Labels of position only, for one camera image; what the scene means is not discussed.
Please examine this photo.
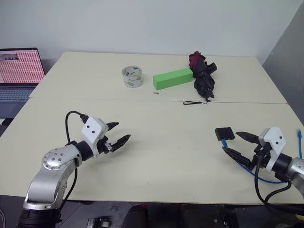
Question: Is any blue cable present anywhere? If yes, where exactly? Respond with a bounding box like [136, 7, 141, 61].
[220, 128, 304, 185]

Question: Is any black device with white wheels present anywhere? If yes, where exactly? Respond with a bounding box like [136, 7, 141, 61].
[86, 215, 113, 228]

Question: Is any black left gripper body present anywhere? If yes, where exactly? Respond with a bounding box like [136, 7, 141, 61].
[96, 136, 114, 155]

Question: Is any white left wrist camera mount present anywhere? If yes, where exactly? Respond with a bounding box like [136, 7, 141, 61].
[80, 116, 109, 159]

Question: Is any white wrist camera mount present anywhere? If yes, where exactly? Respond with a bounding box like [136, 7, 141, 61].
[258, 127, 285, 172]
[80, 116, 109, 159]

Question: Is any black rounded shape under table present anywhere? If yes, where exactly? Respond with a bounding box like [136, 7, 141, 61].
[123, 205, 149, 228]

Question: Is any small black box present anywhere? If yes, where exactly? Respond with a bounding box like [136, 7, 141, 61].
[215, 127, 236, 142]

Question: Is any open laptop with pink screen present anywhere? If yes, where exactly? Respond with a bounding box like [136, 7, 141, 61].
[0, 47, 46, 119]

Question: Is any grey partition panel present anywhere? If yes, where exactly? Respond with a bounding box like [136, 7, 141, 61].
[262, 0, 304, 124]

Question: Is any green rectangular block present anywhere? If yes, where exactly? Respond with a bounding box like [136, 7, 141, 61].
[152, 67, 194, 91]

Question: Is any dark bulky shape under table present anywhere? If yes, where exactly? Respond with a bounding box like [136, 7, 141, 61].
[180, 203, 241, 228]

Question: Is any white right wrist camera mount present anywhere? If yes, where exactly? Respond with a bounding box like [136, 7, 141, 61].
[258, 127, 285, 172]

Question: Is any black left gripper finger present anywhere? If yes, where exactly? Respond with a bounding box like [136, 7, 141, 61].
[105, 122, 119, 133]
[111, 134, 131, 152]

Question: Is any clear packing tape roll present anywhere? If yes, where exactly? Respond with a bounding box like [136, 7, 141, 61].
[121, 66, 144, 88]

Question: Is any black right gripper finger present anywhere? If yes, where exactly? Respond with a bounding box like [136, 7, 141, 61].
[235, 131, 260, 144]
[222, 146, 256, 171]

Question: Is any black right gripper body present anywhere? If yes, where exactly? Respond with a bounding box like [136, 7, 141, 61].
[251, 144, 273, 171]

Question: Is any black and maroon folded umbrella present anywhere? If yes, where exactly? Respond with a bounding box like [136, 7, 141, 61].
[182, 50, 218, 106]

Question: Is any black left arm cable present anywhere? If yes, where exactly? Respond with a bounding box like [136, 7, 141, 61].
[56, 111, 90, 221]

